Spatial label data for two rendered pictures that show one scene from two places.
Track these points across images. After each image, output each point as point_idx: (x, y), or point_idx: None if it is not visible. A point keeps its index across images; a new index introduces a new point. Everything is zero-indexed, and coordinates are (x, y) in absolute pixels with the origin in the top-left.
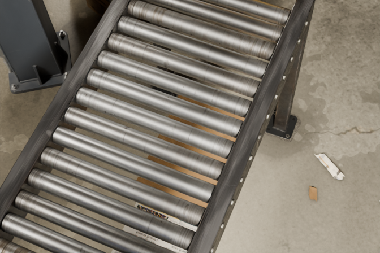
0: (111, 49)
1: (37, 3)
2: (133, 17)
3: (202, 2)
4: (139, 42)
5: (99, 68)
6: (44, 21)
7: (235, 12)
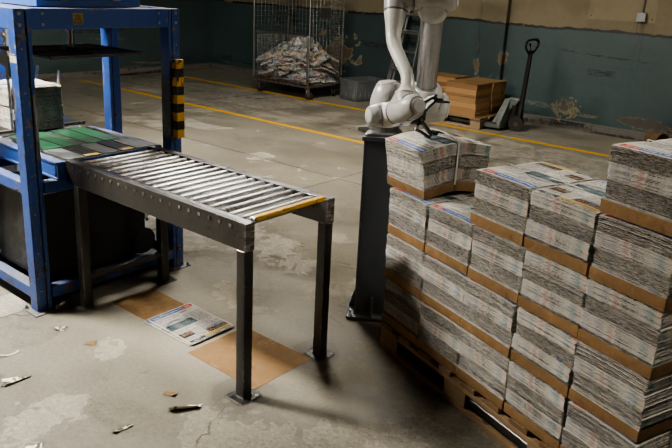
0: None
1: (373, 248)
2: None
3: (273, 201)
4: (260, 187)
5: None
6: (371, 268)
7: (256, 206)
